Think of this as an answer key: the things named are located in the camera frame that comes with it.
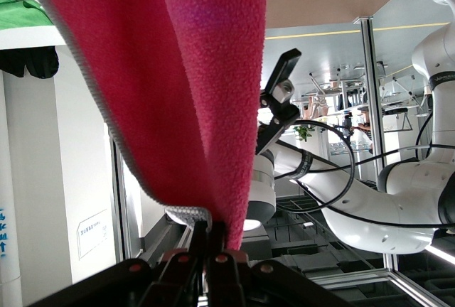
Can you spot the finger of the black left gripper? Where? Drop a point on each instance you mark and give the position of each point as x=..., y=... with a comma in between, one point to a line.
x=282, y=69

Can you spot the green cloth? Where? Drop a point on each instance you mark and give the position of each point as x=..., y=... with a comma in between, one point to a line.
x=21, y=15

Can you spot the aluminium frame rail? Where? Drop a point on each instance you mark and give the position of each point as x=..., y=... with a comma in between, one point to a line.
x=355, y=276

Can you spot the white pipe blue lettering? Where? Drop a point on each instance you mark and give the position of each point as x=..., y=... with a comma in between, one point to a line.
x=9, y=179

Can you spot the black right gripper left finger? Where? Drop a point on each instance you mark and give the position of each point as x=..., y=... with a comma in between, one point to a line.
x=170, y=278

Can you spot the green potted plant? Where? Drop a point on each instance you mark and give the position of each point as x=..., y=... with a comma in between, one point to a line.
x=304, y=133

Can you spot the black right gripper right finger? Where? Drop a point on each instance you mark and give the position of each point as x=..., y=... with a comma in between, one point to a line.
x=234, y=278

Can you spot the pink and grey towel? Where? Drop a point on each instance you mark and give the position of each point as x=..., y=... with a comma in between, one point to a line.
x=160, y=72

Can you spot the white wall sign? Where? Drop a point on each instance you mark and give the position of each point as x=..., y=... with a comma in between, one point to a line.
x=92, y=232

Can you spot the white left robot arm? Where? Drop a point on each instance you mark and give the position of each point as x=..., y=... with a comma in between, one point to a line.
x=373, y=214

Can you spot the aluminium frame post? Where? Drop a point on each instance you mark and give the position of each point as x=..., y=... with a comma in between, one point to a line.
x=369, y=72

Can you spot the black cloth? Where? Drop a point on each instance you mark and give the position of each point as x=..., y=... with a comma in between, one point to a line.
x=28, y=62

